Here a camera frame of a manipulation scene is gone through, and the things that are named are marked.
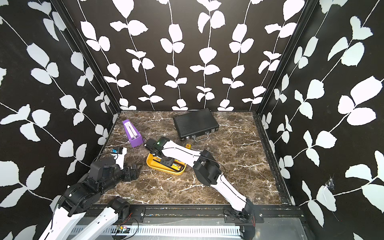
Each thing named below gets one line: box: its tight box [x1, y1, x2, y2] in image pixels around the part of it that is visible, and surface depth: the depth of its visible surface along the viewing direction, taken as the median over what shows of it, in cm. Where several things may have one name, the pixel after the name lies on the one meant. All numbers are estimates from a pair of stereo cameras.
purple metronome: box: [122, 119, 143, 148], surface depth 97 cm
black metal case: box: [173, 108, 219, 142], surface depth 106 cm
